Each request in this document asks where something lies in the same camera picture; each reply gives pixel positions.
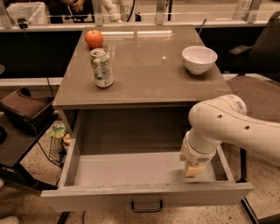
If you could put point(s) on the white ceramic bowl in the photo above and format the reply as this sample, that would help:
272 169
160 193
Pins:
198 59

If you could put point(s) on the brown mesh office chair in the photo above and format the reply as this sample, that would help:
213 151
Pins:
262 97

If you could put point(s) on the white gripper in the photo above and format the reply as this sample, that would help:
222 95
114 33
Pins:
194 155

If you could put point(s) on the black side table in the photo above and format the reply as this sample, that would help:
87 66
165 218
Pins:
24 168

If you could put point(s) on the white green soda can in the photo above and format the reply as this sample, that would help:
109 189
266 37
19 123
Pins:
101 65

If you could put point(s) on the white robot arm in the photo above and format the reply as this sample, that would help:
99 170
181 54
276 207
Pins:
224 119

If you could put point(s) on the drawer with black handle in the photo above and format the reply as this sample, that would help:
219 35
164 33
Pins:
141 178

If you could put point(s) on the white plastic bag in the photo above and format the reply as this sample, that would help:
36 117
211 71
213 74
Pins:
33 12

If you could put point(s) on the grey drawer cabinet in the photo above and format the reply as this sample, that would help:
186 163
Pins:
145 109

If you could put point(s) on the person in background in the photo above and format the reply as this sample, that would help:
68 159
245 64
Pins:
77 10

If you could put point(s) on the orange apple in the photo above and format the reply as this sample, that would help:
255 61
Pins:
94 39

